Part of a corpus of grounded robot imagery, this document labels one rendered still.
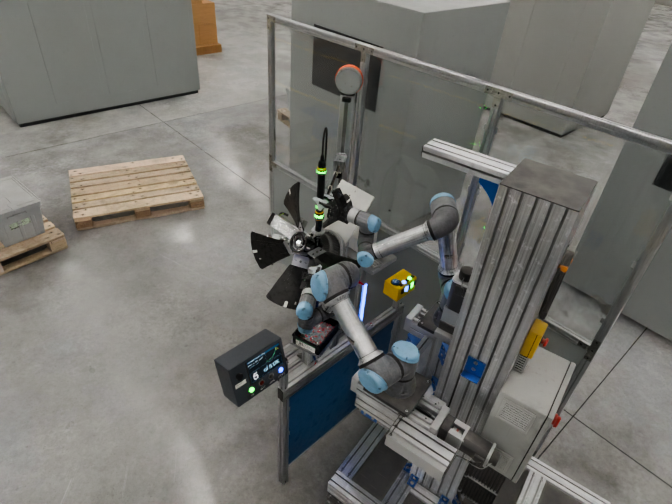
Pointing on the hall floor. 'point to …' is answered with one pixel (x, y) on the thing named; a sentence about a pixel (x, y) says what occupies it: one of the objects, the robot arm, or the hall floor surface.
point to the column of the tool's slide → (346, 133)
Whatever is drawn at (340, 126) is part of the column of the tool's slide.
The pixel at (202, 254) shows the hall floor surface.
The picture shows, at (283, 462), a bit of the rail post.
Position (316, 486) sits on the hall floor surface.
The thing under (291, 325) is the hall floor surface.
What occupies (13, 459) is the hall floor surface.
